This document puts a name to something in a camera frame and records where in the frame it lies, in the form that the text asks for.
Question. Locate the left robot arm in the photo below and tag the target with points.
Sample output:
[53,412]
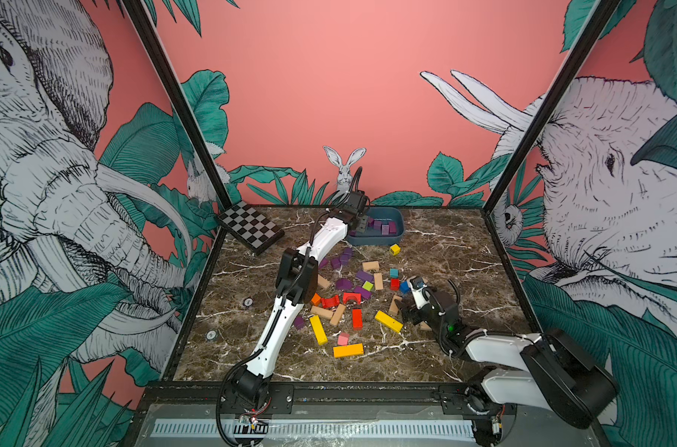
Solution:
[296,282]

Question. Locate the purple long brick lower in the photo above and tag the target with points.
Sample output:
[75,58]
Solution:
[365,294]

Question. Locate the black frame post left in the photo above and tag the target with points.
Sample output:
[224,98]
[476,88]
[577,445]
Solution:
[141,22]

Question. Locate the natural wood block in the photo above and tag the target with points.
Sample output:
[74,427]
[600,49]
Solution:
[395,308]

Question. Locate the orange long flat brick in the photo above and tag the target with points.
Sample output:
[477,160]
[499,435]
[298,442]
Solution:
[348,351]

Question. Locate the purple long brick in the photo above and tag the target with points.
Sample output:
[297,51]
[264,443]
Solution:
[365,294]
[364,276]

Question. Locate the red arch brick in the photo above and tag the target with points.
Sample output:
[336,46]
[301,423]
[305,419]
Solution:
[351,298]

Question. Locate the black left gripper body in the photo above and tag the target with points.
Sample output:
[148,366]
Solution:
[362,223]

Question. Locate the orange rectangular brick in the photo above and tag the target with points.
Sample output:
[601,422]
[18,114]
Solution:
[315,299]

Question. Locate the red curved brick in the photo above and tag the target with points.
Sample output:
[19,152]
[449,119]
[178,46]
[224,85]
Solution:
[330,303]

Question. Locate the black frame post right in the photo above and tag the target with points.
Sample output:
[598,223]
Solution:
[592,29]

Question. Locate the purple front cube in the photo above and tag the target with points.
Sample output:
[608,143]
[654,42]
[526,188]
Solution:
[299,323]

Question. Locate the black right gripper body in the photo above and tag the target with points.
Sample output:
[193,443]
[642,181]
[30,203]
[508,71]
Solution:
[425,315]

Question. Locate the long natural wood brick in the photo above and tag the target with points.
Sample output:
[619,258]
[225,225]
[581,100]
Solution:
[324,283]

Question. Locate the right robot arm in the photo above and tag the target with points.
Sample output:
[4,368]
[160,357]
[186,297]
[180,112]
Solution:
[547,370]

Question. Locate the pink small brick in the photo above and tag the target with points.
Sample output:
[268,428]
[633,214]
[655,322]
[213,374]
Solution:
[343,338]

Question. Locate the natural wood front plank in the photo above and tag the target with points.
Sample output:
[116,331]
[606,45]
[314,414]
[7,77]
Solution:
[322,312]

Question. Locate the black white chessboard box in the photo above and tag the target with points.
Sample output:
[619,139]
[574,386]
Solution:
[252,228]

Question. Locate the red rectangular brick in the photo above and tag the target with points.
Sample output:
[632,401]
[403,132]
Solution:
[357,319]

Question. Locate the natural wood arch brick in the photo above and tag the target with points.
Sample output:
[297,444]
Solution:
[371,266]

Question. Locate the natural wood plank brick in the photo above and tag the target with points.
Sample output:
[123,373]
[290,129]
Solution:
[378,281]

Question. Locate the teal plastic storage bin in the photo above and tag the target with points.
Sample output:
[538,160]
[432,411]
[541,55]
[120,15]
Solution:
[376,232]

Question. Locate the black frame post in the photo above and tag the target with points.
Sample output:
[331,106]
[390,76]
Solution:
[592,29]
[141,22]

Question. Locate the yellow tilted long brick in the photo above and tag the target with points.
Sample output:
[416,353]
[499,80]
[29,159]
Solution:
[389,322]

